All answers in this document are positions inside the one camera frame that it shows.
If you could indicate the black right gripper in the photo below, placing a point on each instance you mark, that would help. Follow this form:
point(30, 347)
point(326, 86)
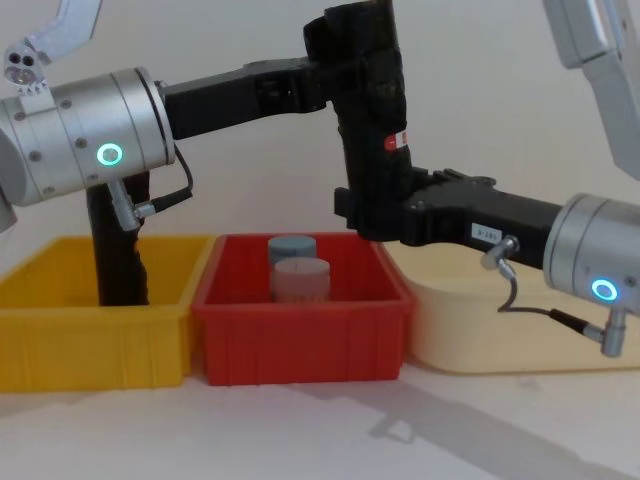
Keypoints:
point(500, 220)

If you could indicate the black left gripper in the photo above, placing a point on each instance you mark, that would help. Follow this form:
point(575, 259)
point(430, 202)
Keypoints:
point(225, 102)

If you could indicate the grey-blue cylinder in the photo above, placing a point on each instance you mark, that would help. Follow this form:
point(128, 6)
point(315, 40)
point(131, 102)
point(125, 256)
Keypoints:
point(292, 247)

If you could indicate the pale pink cylinder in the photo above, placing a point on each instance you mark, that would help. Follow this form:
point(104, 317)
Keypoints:
point(300, 280)

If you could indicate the red plastic bin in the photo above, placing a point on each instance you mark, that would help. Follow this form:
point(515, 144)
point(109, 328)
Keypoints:
point(300, 340)

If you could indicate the cream plastic bin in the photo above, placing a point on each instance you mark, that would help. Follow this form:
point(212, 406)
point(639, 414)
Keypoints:
point(475, 325)

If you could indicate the white table cloth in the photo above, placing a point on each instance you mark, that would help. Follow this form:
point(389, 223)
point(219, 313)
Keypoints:
point(300, 430)

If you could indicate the yellow plastic bin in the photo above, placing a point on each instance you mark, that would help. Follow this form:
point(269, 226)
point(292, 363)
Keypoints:
point(95, 345)

